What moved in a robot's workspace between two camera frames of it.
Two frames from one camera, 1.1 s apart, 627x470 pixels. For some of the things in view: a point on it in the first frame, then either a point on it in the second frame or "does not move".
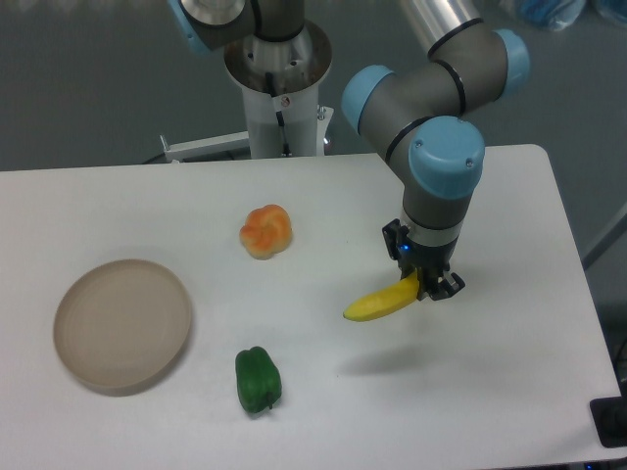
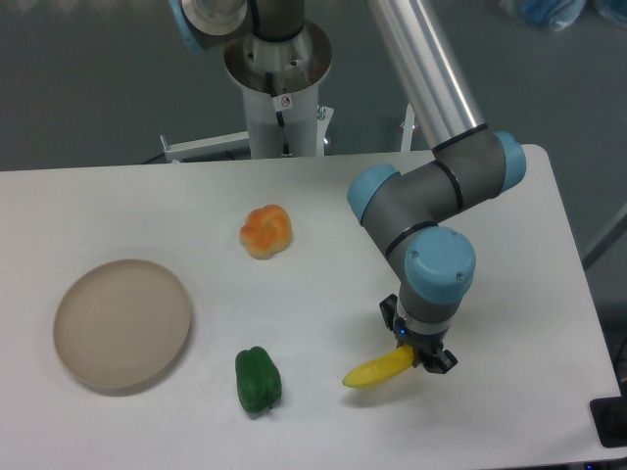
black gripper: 430,260 to 427,348
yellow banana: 385,301 to 380,368
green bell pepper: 259,380 does not move
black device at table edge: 609,415 does not move
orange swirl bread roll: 266,230 does not move
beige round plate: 120,325 does not move
